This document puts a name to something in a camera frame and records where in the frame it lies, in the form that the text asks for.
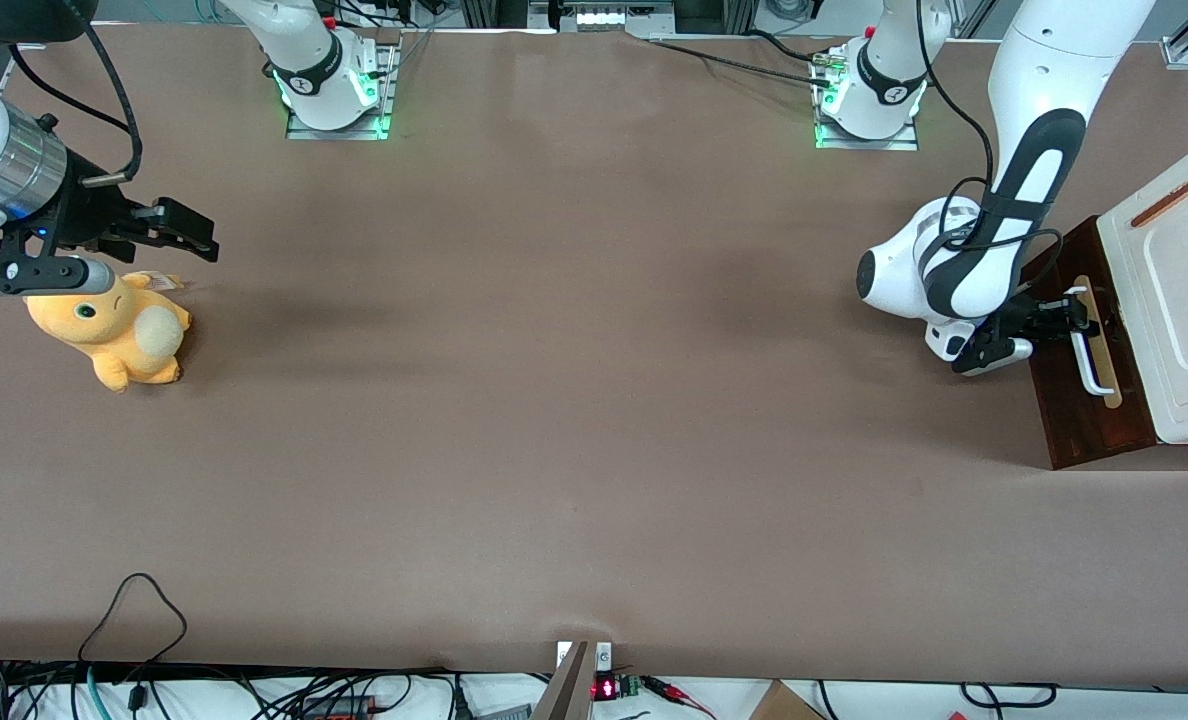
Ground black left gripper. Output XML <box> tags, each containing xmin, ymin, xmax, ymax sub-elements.
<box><xmin>989</xmin><ymin>290</ymin><xmax>1101</xmax><ymax>346</ymax></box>

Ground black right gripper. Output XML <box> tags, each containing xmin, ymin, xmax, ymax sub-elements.
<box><xmin>0</xmin><ymin>150</ymin><xmax>220</xmax><ymax>263</ymax></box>

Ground white drawer cabinet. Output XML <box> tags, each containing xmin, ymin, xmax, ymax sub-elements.
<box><xmin>1096</xmin><ymin>122</ymin><xmax>1188</xmax><ymax>447</ymax></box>

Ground orange plush toy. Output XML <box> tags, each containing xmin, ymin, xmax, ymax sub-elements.
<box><xmin>22</xmin><ymin>270</ymin><xmax>193</xmax><ymax>393</ymax></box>

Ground brown table cover mat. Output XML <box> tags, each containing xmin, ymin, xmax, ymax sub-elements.
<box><xmin>0</xmin><ymin>22</ymin><xmax>1188</xmax><ymax>691</ymax></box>

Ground white power strip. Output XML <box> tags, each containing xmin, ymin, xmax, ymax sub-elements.
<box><xmin>559</xmin><ymin>0</ymin><xmax>675</xmax><ymax>31</ymax></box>

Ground brown cardboard piece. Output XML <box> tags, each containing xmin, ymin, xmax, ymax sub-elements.
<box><xmin>749</xmin><ymin>680</ymin><xmax>825</xmax><ymax>720</ymax></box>

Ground orange black device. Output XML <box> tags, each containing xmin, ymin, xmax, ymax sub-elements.
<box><xmin>299</xmin><ymin>693</ymin><xmax>380</xmax><ymax>720</ymax></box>

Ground red clip leads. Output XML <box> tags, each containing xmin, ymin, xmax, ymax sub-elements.
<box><xmin>644</xmin><ymin>677</ymin><xmax>717</xmax><ymax>717</ymax></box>

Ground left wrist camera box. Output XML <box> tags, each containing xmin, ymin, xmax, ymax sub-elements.
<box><xmin>952</xmin><ymin>338</ymin><xmax>1035</xmax><ymax>377</ymax></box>

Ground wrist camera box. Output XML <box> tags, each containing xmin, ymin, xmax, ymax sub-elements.
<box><xmin>0</xmin><ymin>255</ymin><xmax>117</xmax><ymax>297</ymax></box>
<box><xmin>952</xmin><ymin>338</ymin><xmax>1035</xmax><ymax>377</ymax></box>

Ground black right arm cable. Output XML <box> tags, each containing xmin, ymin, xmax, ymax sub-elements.
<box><xmin>9</xmin><ymin>0</ymin><xmax>145</xmax><ymax>189</ymax></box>

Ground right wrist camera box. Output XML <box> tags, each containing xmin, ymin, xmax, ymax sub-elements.
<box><xmin>0</xmin><ymin>255</ymin><xmax>117</xmax><ymax>297</ymax></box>

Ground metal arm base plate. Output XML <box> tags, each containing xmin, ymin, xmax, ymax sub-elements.
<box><xmin>814</xmin><ymin>45</ymin><xmax>921</xmax><ymax>152</ymax></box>
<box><xmin>286</xmin><ymin>28</ymin><xmax>402</xmax><ymax>141</ymax></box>

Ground black looped cable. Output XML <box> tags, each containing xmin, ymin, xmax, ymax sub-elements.
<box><xmin>78</xmin><ymin>572</ymin><xmax>189</xmax><ymax>666</ymax></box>

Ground black curled cable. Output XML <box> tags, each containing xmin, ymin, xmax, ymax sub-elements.
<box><xmin>959</xmin><ymin>682</ymin><xmax>1058</xmax><ymax>709</ymax></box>

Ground short black table cable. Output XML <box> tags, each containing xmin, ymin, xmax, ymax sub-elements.
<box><xmin>744</xmin><ymin>28</ymin><xmax>825</xmax><ymax>63</ymax></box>

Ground long black table cable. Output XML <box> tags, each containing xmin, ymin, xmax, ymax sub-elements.
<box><xmin>647</xmin><ymin>38</ymin><xmax>835</xmax><ymax>89</ymax></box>

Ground white mounting bracket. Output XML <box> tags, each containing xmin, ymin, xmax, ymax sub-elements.
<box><xmin>556</xmin><ymin>641</ymin><xmax>613</xmax><ymax>673</ymax></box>

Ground grey camera post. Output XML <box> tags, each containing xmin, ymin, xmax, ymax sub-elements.
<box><xmin>532</xmin><ymin>640</ymin><xmax>595</xmax><ymax>720</ymax></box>

